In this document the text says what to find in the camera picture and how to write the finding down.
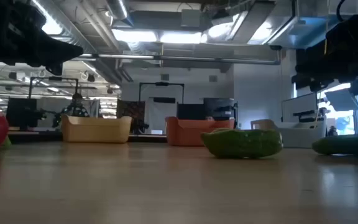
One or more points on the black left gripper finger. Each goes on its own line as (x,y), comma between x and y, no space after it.
(61,51)
(55,68)

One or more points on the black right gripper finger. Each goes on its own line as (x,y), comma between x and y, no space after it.
(317,67)
(322,85)

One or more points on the smooth dark green cucumber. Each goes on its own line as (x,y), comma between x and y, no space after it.
(346,145)

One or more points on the light green avocado toy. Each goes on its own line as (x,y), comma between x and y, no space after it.
(242,143)

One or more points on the grey tilted panel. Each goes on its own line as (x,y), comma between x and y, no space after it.
(342,99)

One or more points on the monitor with white screen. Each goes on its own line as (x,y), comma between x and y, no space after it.
(298,107)

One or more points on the white plastic basket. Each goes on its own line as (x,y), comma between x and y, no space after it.
(300,137)

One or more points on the ceiling light panel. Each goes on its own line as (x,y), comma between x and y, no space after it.
(134,35)
(180,37)

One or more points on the yellow plastic basket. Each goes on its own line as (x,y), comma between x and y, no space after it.
(96,132)

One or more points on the dark patterned cloth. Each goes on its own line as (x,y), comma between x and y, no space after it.
(132,109)

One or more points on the white backdrop sheet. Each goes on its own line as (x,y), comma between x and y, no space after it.
(149,112)

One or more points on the grey ceiling pipe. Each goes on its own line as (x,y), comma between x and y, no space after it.
(182,58)

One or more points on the grey ceiling box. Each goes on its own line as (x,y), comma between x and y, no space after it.
(190,18)

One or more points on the orange plastic basket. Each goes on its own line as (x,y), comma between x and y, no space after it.
(185,133)

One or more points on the blue-grey rectangular ceiling duct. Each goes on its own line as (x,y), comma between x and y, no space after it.
(306,31)

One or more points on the silver round ceiling duct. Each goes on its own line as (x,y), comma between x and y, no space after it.
(117,7)

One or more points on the square wall vent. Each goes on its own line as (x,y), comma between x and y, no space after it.
(212,78)
(164,77)

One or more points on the black background rig frame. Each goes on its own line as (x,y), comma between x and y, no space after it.
(162,83)

